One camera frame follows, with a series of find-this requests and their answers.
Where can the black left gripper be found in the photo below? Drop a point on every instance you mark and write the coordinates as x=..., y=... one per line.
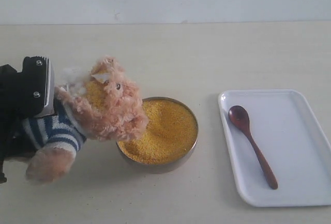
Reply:
x=22, y=96

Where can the pink teddy bear striped sweater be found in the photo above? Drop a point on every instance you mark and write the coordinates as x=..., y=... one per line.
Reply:
x=102, y=104

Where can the dark red wooden spoon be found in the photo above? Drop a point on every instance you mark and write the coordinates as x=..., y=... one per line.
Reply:
x=239, y=117

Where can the metal bowl of yellow millet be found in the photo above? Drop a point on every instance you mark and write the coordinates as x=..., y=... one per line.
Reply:
x=170, y=138

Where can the white plastic tray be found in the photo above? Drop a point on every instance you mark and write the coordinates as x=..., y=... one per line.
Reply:
x=291, y=139

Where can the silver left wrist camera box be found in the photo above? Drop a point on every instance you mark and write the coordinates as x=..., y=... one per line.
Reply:
x=48, y=108

